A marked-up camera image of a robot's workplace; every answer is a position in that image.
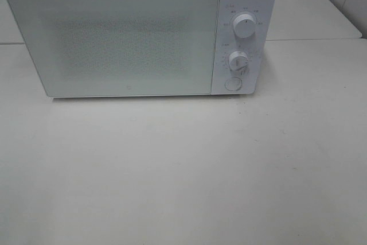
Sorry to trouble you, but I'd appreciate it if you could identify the upper white power knob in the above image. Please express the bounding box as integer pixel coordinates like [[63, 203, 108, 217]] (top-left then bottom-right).
[[232, 12, 256, 38]]

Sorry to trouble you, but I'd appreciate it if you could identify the white timer knob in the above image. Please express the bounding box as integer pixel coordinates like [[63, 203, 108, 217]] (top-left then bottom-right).
[[228, 51, 249, 72]]

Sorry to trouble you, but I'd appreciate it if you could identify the white microwave door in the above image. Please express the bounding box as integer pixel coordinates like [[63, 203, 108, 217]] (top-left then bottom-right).
[[7, 0, 218, 98]]

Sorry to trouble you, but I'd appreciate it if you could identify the round white door button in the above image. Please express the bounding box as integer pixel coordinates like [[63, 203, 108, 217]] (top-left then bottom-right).
[[225, 77, 242, 91]]

